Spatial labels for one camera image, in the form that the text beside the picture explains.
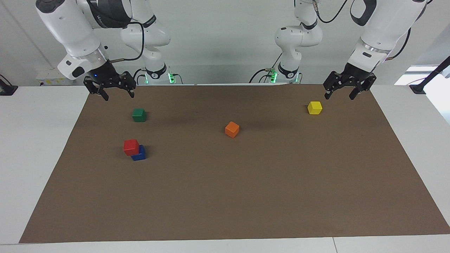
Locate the black right base cable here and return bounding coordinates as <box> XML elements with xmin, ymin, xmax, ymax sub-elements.
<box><xmin>131</xmin><ymin>68</ymin><xmax>147</xmax><ymax>85</ymax></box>

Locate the brown table mat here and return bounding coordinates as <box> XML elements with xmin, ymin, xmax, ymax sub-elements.
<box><xmin>19</xmin><ymin>84</ymin><xmax>450</xmax><ymax>244</ymax></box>

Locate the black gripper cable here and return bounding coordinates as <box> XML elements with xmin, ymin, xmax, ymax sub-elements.
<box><xmin>109</xmin><ymin>22</ymin><xmax>145</xmax><ymax>64</ymax></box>
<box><xmin>312</xmin><ymin>0</ymin><xmax>412</xmax><ymax>61</ymax></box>

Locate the red wooden block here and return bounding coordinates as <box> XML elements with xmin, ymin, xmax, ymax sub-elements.
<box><xmin>123</xmin><ymin>139</ymin><xmax>140</xmax><ymax>156</ymax></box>

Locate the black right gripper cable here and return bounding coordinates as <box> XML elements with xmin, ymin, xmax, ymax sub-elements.
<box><xmin>109</xmin><ymin>22</ymin><xmax>145</xmax><ymax>64</ymax></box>

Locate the orange wooden block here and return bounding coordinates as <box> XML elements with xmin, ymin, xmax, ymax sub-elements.
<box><xmin>225</xmin><ymin>121</ymin><xmax>240</xmax><ymax>138</ymax></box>

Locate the blue wooden block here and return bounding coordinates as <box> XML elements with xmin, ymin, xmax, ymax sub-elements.
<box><xmin>131</xmin><ymin>145</ymin><xmax>146</xmax><ymax>161</ymax></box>

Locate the black left base cable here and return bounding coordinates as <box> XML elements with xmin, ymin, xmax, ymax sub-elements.
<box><xmin>249</xmin><ymin>52</ymin><xmax>282</xmax><ymax>84</ymax></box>

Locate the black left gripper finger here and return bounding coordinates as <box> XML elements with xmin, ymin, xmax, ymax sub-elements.
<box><xmin>349</xmin><ymin>74</ymin><xmax>377</xmax><ymax>100</ymax></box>
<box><xmin>323</xmin><ymin>71</ymin><xmax>344</xmax><ymax>100</ymax></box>

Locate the black clamp stand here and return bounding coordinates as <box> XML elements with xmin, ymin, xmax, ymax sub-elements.
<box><xmin>410</xmin><ymin>56</ymin><xmax>450</xmax><ymax>95</ymax></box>

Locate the black base cable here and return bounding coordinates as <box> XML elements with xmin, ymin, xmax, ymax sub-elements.
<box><xmin>249</xmin><ymin>52</ymin><xmax>282</xmax><ymax>84</ymax></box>
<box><xmin>131</xmin><ymin>68</ymin><xmax>147</xmax><ymax>85</ymax></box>

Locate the black table clamp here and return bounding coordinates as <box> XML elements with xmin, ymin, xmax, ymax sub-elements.
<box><xmin>0</xmin><ymin>74</ymin><xmax>18</xmax><ymax>96</ymax></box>

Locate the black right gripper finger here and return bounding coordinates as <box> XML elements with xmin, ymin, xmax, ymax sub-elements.
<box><xmin>83</xmin><ymin>79</ymin><xmax>109</xmax><ymax>102</ymax></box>
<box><xmin>112</xmin><ymin>71</ymin><xmax>136</xmax><ymax>98</ymax></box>

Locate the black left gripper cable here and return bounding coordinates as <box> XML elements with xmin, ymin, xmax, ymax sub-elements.
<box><xmin>312</xmin><ymin>0</ymin><xmax>412</xmax><ymax>61</ymax></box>

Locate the white power strip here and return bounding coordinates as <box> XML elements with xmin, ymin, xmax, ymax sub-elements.
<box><xmin>36</xmin><ymin>68</ymin><xmax>86</xmax><ymax>86</ymax></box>

